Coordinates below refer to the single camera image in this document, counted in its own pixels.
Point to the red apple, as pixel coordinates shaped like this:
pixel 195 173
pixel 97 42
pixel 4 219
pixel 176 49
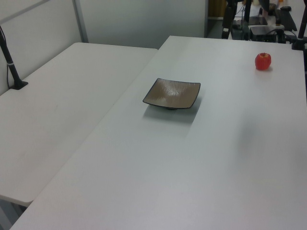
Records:
pixel 263 61

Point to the brown square ceramic plate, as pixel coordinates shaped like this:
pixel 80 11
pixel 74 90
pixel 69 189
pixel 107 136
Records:
pixel 171 94

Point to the black tripod leg with label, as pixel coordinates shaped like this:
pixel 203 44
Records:
pixel 227 16

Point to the yellow wooden panel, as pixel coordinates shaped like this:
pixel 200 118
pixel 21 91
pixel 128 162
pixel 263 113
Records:
pixel 216 8

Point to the plain black tripod leg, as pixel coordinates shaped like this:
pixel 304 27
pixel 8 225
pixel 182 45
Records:
pixel 246 16

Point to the black electronics box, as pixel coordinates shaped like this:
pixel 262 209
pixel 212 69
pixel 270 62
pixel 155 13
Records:
pixel 263 33

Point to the black wedge-shaped stand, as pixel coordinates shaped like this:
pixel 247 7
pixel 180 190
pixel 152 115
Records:
pixel 287 19

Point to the black table clamp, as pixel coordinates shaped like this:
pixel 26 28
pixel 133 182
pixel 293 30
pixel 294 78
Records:
pixel 300 36

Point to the black camera stand with white band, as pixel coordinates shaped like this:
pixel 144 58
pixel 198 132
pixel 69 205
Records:
pixel 9 64

